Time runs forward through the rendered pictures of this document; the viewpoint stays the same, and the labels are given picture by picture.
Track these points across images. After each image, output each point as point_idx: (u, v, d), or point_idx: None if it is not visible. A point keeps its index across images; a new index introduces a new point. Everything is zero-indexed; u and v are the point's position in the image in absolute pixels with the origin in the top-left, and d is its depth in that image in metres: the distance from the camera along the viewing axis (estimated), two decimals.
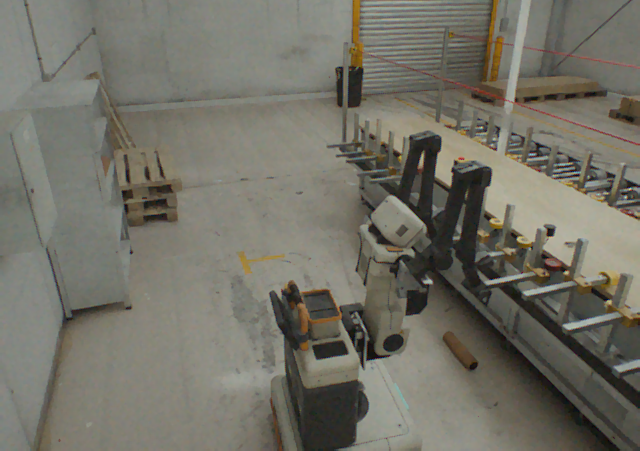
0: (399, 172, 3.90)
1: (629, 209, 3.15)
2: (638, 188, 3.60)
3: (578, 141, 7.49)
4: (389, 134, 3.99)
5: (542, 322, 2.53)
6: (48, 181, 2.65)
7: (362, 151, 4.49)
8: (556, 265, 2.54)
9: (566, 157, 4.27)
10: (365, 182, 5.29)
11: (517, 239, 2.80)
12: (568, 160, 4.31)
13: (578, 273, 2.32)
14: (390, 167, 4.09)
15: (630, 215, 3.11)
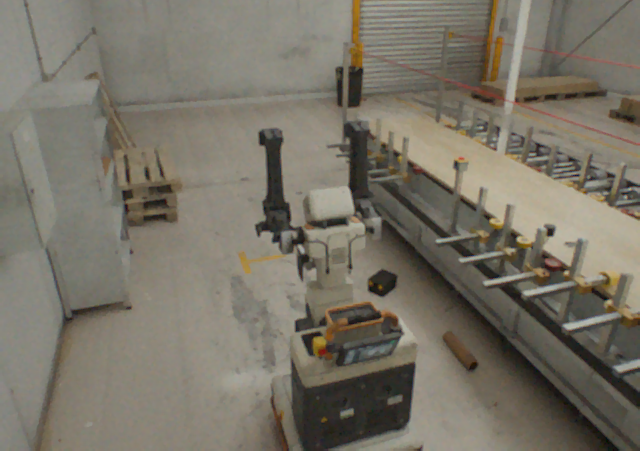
0: (399, 172, 3.90)
1: (629, 209, 3.15)
2: (638, 188, 3.60)
3: (578, 141, 7.49)
4: (389, 134, 3.99)
5: (542, 322, 2.53)
6: (48, 181, 2.65)
7: None
8: (556, 265, 2.54)
9: (566, 157, 4.27)
10: None
11: (517, 239, 2.80)
12: (568, 160, 4.31)
13: (578, 273, 2.32)
14: (390, 167, 4.09)
15: (630, 215, 3.11)
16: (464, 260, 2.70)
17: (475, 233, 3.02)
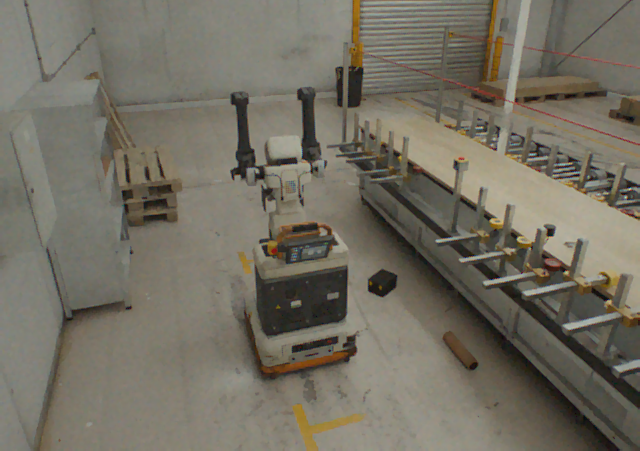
0: (399, 172, 3.90)
1: (629, 209, 3.15)
2: (638, 188, 3.60)
3: (578, 141, 7.49)
4: (389, 134, 3.99)
5: (542, 322, 2.53)
6: (48, 181, 2.65)
7: (362, 151, 4.49)
8: (556, 265, 2.54)
9: (566, 157, 4.27)
10: (365, 182, 5.29)
11: (517, 239, 2.80)
12: (568, 160, 4.31)
13: (578, 273, 2.32)
14: (390, 167, 4.09)
15: (630, 215, 3.11)
16: (464, 260, 2.70)
17: (475, 233, 3.02)
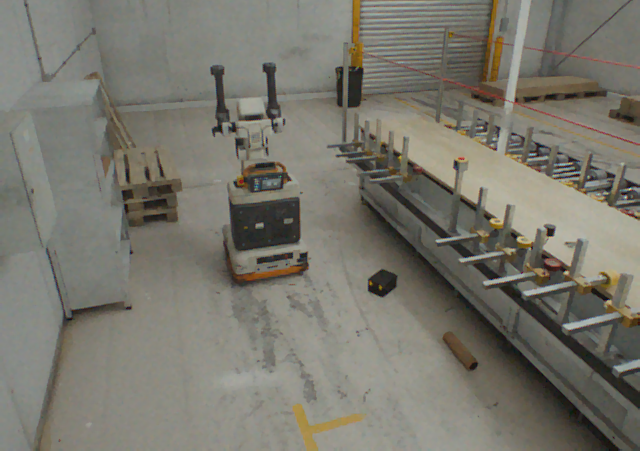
0: (399, 172, 3.90)
1: (629, 209, 3.15)
2: (638, 188, 3.60)
3: (578, 141, 7.49)
4: (389, 134, 3.99)
5: (542, 322, 2.53)
6: (48, 181, 2.65)
7: (362, 151, 4.49)
8: (556, 265, 2.54)
9: (566, 157, 4.27)
10: (365, 182, 5.29)
11: (517, 239, 2.80)
12: (568, 160, 4.31)
13: (578, 273, 2.32)
14: (390, 167, 4.09)
15: (630, 215, 3.11)
16: (464, 260, 2.70)
17: (475, 233, 3.02)
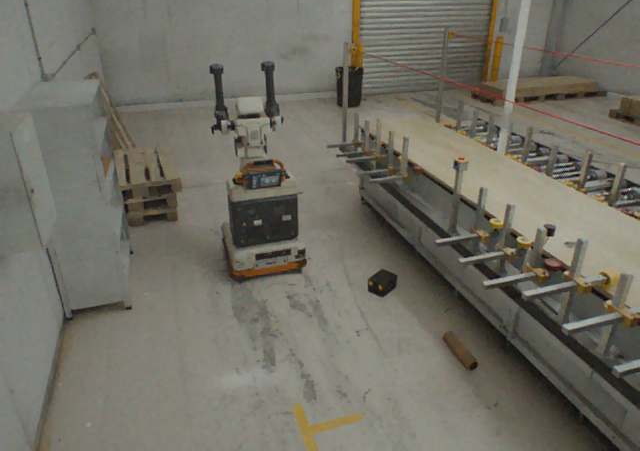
0: (399, 172, 3.90)
1: (629, 209, 3.15)
2: (638, 188, 3.60)
3: (578, 141, 7.49)
4: (389, 134, 3.99)
5: (542, 322, 2.53)
6: (48, 181, 2.65)
7: (362, 151, 4.49)
8: (556, 265, 2.54)
9: (566, 157, 4.27)
10: (365, 182, 5.29)
11: (517, 239, 2.80)
12: (568, 160, 4.31)
13: (578, 273, 2.32)
14: (390, 167, 4.09)
15: (630, 215, 3.11)
16: (464, 260, 2.70)
17: (475, 233, 3.02)
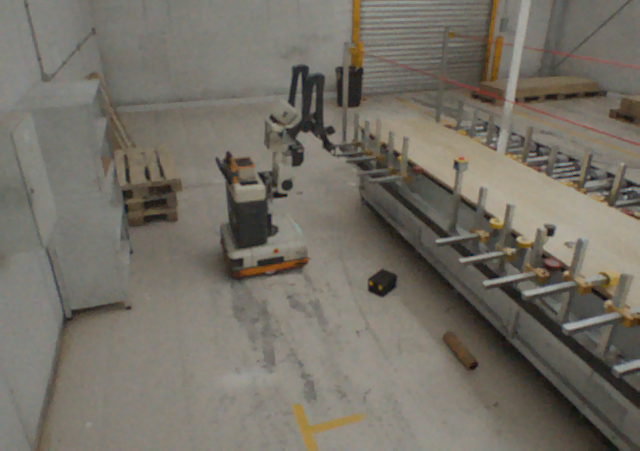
0: (399, 172, 3.90)
1: (629, 209, 3.15)
2: (638, 188, 3.60)
3: (578, 141, 7.49)
4: (389, 134, 3.99)
5: (542, 322, 2.53)
6: (48, 181, 2.65)
7: (362, 151, 4.49)
8: (556, 265, 2.54)
9: (566, 157, 4.27)
10: (365, 182, 5.29)
11: (517, 239, 2.80)
12: (568, 160, 4.31)
13: (578, 273, 2.32)
14: (390, 167, 4.09)
15: (630, 215, 3.11)
16: (464, 260, 2.70)
17: (475, 233, 3.02)
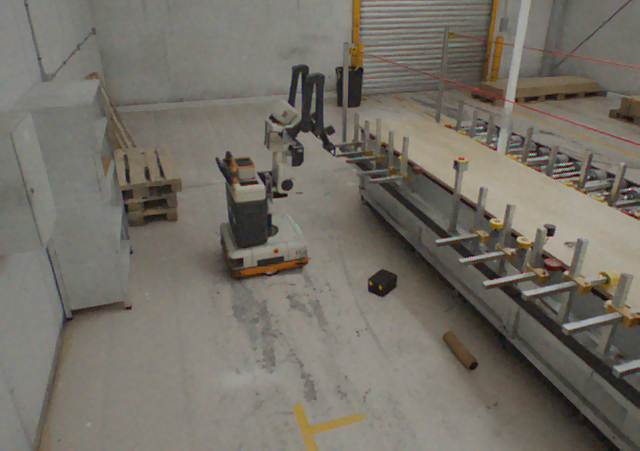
0: (399, 172, 3.90)
1: (629, 209, 3.15)
2: (638, 188, 3.60)
3: (578, 141, 7.49)
4: (389, 134, 3.99)
5: (542, 322, 2.53)
6: (48, 181, 2.65)
7: (362, 151, 4.49)
8: (556, 265, 2.54)
9: (566, 157, 4.27)
10: (365, 182, 5.29)
11: (517, 239, 2.80)
12: (568, 160, 4.31)
13: (578, 273, 2.32)
14: (390, 167, 4.09)
15: (630, 215, 3.11)
16: (464, 260, 2.70)
17: (475, 233, 3.02)
